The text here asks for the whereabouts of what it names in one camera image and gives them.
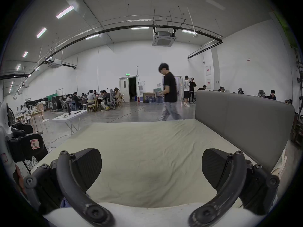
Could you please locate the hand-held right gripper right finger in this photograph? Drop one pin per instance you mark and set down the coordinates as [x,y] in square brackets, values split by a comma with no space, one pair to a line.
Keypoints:
[233,185]

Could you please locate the grey padded headboard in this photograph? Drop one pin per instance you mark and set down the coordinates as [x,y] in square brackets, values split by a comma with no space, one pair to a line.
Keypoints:
[236,122]

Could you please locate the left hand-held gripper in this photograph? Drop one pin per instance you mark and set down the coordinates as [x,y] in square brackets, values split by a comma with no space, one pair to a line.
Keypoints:
[21,148]

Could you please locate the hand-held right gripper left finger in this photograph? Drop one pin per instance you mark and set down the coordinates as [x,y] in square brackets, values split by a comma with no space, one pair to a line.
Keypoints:
[71,185]

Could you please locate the group of people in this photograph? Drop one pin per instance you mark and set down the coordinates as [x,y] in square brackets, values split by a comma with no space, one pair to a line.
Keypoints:
[94,98]

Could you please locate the bed with pale green sheet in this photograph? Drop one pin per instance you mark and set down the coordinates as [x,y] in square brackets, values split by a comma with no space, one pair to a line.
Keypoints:
[146,150]

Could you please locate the person's left hand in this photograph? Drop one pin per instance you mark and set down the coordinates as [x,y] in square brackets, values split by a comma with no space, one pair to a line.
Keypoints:
[19,180]

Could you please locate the black office chair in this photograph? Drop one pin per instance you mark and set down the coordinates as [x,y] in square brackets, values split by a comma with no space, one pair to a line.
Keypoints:
[240,91]
[261,93]

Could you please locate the white folding table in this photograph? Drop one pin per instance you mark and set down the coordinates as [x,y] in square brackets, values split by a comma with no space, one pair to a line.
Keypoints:
[71,115]

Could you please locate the row of blue water jugs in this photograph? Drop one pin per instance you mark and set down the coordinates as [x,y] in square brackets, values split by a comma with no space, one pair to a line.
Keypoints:
[152,99]

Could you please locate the white round stool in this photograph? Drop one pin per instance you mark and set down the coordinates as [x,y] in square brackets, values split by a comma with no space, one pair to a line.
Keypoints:
[45,120]

